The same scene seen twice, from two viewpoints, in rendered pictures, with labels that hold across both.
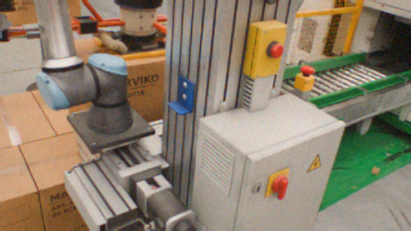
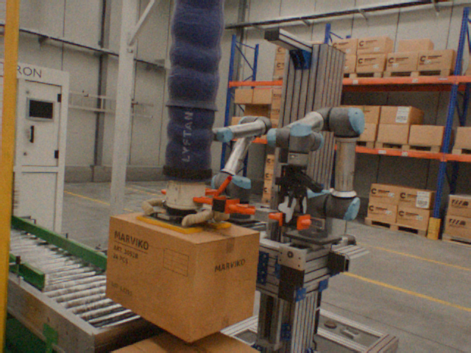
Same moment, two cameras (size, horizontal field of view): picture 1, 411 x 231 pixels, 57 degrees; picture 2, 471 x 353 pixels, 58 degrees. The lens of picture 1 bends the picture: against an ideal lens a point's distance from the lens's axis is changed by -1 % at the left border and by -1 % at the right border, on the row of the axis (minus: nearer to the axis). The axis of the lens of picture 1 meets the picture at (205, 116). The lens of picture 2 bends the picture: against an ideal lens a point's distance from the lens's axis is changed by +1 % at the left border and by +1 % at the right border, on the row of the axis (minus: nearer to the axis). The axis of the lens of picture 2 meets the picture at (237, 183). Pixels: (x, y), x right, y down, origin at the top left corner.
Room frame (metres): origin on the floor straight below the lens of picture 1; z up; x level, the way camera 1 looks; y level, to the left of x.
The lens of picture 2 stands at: (1.93, 2.28, 1.47)
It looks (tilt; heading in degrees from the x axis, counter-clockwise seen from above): 6 degrees down; 258
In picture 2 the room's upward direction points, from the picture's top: 5 degrees clockwise
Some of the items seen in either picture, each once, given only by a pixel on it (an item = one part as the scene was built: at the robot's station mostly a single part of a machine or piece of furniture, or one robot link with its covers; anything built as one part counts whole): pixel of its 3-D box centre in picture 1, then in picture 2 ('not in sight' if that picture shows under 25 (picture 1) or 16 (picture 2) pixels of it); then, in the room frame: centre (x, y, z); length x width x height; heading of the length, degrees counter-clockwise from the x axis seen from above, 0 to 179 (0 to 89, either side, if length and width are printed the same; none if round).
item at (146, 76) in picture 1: (137, 84); (180, 265); (1.75, 0.36, 0.87); 0.60 x 0.40 x 0.40; 128
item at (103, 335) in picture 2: not in sight; (158, 318); (1.82, 0.29, 0.58); 0.70 x 0.03 x 0.06; 38
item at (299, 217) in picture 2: not in sight; (294, 220); (1.39, 0.84, 1.20); 0.08 x 0.07 x 0.05; 128
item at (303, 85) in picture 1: (286, 157); not in sight; (1.78, -0.47, 0.50); 0.07 x 0.07 x 1.00; 38
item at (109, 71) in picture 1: (106, 77); (317, 202); (1.08, 0.32, 1.20); 0.13 x 0.12 x 0.14; 135
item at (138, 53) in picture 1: (147, 48); (199, 216); (1.67, 0.30, 1.10); 0.34 x 0.10 x 0.05; 128
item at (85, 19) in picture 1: (85, 25); (225, 204); (1.60, 0.56, 1.20); 0.10 x 0.08 x 0.06; 38
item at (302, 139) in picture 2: not in sight; (300, 138); (1.39, 0.81, 1.50); 0.09 x 0.08 x 0.11; 45
